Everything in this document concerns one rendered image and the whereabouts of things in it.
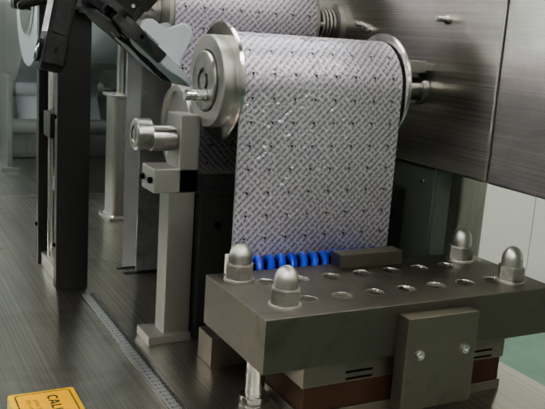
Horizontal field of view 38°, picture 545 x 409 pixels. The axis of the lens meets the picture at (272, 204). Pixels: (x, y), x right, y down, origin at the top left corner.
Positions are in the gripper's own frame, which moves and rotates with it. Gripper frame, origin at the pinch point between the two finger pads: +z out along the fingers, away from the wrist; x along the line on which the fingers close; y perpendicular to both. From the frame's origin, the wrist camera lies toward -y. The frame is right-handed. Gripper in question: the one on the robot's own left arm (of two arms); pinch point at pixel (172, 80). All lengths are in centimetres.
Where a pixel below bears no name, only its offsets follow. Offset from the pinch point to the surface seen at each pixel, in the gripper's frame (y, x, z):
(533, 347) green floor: 56, 152, 260
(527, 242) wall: 106, 199, 265
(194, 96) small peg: 0.3, -0.6, 3.2
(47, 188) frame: -20.5, 42.5, 9.2
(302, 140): 5.2, -5.0, 16.3
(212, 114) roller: 0.3, -1.5, 6.1
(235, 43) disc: 7.9, -3.6, 1.7
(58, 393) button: -35.2, -12.8, 8.6
